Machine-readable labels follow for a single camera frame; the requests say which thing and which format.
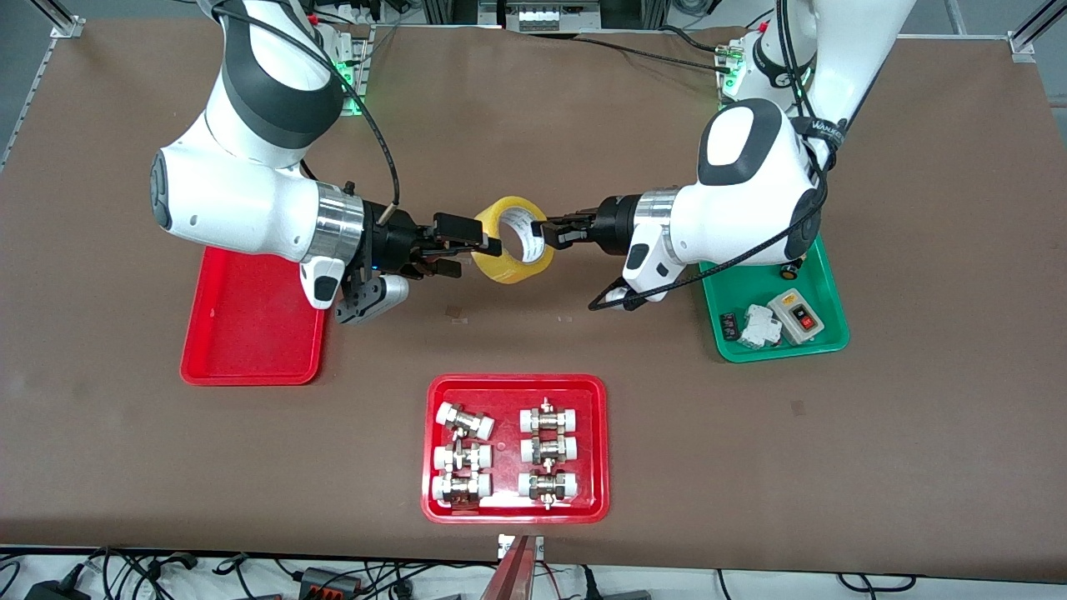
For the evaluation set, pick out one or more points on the red tray holding pipe fittings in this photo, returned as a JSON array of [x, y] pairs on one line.
[[506, 400]]

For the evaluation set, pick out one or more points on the green plastic tray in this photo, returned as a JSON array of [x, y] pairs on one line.
[[825, 275]]

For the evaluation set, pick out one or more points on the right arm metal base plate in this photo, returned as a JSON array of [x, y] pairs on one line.
[[363, 58]]

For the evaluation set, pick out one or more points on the black power adapter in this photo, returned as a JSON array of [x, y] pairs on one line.
[[54, 592]]

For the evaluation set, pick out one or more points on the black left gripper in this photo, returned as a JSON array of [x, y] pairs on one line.
[[615, 223]]

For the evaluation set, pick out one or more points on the grey terminal block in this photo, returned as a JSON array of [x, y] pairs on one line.
[[542, 15]]

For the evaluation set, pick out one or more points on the brown tape patch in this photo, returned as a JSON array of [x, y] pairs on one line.
[[454, 313]]

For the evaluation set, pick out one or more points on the black adapter orange plugs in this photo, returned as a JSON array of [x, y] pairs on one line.
[[321, 579]]

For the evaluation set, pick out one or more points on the small black module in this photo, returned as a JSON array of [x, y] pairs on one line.
[[728, 327]]

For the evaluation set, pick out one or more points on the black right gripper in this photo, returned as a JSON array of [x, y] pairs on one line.
[[393, 242]]

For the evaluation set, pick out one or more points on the yellow packing tape roll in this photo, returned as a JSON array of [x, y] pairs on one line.
[[500, 268]]

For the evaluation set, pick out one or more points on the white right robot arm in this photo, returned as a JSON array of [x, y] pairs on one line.
[[233, 200]]

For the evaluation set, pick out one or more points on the empty-bottomed red plastic tray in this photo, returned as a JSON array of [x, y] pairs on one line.
[[250, 333]]

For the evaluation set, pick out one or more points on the grey switch box red button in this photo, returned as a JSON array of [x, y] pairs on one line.
[[788, 310]]

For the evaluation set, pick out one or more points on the black push button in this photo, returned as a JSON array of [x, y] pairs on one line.
[[788, 269]]

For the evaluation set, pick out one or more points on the white circuit breaker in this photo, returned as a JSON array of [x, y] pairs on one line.
[[760, 327]]

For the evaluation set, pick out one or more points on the white bracket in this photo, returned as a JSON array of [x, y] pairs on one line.
[[504, 546]]

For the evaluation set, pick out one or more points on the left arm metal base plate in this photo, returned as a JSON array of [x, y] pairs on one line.
[[727, 87]]

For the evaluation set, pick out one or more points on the white-capped metal pipe fitting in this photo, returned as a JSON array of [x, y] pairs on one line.
[[548, 485], [467, 422], [458, 457], [548, 450], [548, 419], [458, 486]]

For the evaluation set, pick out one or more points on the red and silver bar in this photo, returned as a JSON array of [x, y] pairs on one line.
[[513, 575]]

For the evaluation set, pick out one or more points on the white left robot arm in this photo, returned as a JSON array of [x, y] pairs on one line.
[[750, 217]]

